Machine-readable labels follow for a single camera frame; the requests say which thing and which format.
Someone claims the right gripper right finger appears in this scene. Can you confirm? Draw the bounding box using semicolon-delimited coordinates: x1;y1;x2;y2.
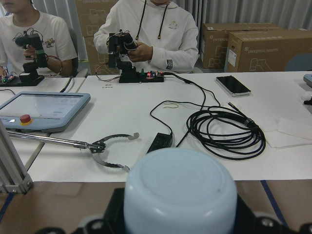
235;195;312;234

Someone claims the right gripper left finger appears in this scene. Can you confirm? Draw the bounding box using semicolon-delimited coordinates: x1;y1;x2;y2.
34;187;127;234

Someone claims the light blue cup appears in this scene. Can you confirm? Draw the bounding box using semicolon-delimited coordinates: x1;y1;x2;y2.
124;148;237;234

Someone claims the metal reacher grabber tool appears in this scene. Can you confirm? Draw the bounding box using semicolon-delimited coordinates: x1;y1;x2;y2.
7;131;139;172

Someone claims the black power adapter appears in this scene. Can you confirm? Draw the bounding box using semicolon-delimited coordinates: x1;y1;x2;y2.
147;133;173;153

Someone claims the black smartphone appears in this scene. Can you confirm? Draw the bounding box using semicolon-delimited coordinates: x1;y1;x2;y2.
216;76;251;97

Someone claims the blue teach pendant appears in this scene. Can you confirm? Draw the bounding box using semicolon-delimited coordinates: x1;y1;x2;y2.
0;92;91;133

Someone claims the black teleoperation controller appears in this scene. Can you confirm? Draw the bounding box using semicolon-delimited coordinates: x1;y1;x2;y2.
0;33;49;87
107;31;164;83

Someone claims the cardboard box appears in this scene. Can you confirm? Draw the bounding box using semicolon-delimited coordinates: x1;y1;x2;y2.
224;29;312;72
200;22;281;69

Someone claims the person in white hoodie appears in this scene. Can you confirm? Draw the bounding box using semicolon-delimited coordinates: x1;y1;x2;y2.
94;0;198;73

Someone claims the person in white t-shirt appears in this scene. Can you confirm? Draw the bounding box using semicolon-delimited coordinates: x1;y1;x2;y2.
0;0;77;77

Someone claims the coiled black cable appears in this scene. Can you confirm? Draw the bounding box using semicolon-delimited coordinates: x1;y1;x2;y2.
186;102;267;161

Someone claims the aluminium frame post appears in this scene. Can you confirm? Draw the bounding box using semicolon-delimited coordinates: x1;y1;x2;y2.
0;123;32;194

